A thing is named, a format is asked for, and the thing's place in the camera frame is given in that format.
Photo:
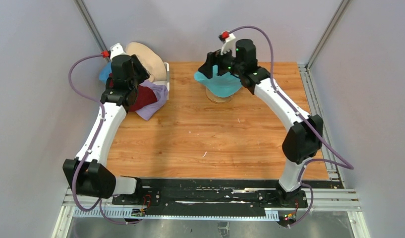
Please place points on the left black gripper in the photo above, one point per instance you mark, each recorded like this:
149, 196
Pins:
142, 75

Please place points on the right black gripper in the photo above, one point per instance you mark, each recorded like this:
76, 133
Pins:
206, 68

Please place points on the turquoise bucket hat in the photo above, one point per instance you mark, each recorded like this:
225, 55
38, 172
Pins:
222, 86

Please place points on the maroon bucket hat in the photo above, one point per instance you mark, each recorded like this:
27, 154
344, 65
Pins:
145, 96

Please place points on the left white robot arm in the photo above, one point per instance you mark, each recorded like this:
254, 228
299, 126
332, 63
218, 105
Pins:
87, 174

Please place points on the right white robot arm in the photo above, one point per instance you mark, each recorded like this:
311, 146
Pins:
302, 141

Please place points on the blue hat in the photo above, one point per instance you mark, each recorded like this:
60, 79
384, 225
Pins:
105, 72

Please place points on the beige cap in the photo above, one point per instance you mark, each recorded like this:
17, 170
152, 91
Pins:
149, 59

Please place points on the wooden hat stand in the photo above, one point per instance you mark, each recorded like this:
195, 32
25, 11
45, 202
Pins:
216, 99

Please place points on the lavender bucket hat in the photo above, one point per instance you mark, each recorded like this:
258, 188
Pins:
161, 93

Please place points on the white perforated basket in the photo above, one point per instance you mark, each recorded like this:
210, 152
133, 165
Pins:
167, 82

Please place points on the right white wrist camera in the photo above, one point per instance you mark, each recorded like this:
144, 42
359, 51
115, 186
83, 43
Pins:
228, 39

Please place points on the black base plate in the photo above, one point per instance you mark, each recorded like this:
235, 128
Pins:
212, 197

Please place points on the aluminium frame rails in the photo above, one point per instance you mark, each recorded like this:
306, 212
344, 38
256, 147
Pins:
193, 138

